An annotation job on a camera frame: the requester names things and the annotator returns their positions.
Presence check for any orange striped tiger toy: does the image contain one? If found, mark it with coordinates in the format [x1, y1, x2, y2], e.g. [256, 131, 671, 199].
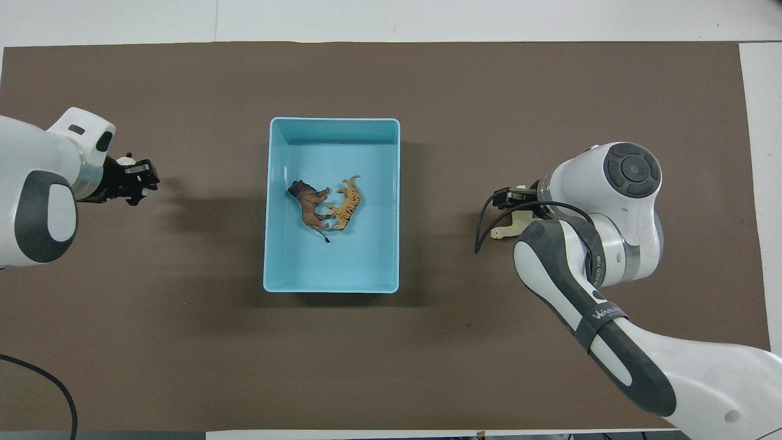
[324, 174, 363, 232]

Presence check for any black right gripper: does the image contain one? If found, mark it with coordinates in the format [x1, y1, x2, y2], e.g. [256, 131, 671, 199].
[492, 183, 552, 215]

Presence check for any brown table mat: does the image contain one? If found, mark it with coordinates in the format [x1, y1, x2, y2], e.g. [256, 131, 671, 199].
[0, 41, 772, 433]

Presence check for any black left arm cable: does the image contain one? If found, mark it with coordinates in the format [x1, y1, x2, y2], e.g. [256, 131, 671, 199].
[0, 353, 79, 440]

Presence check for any cream llama toy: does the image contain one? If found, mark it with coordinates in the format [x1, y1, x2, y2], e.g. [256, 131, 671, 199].
[489, 208, 542, 241]

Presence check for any brown lion toy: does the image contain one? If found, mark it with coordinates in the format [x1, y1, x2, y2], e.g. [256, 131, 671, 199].
[287, 180, 332, 244]

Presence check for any light blue storage box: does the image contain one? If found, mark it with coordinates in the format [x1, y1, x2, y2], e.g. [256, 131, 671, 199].
[263, 117, 401, 295]

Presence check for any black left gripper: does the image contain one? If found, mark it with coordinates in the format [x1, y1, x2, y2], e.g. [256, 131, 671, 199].
[73, 155, 161, 207]

